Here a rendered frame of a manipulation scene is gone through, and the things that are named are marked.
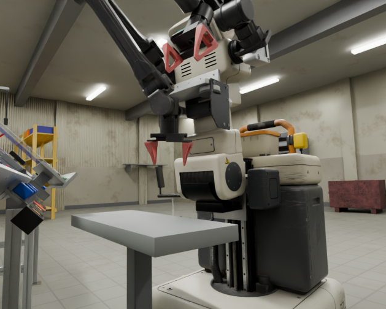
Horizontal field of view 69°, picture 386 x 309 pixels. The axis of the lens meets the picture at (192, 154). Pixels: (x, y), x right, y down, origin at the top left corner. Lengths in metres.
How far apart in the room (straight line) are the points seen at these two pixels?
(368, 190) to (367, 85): 2.79
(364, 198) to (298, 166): 5.78
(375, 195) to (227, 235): 6.23
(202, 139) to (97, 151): 8.79
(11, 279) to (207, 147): 0.72
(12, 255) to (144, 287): 0.39
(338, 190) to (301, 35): 3.45
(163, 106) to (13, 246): 0.60
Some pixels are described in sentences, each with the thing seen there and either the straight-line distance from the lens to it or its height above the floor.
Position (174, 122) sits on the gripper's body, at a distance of 0.85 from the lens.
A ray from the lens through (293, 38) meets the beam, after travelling 5.39.
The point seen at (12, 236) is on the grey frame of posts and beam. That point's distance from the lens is 1.00.
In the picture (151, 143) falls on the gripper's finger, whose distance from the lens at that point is 0.88.
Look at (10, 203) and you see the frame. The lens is 1.02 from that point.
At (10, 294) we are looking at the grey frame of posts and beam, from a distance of 1.03.
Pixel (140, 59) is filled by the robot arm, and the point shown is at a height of 1.07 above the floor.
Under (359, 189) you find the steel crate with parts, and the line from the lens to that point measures 6.90.
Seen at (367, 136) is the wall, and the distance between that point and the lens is 8.12.
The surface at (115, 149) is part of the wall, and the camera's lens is 9.98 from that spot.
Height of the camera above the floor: 0.70
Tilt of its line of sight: 6 degrees up
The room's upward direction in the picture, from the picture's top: 1 degrees counter-clockwise
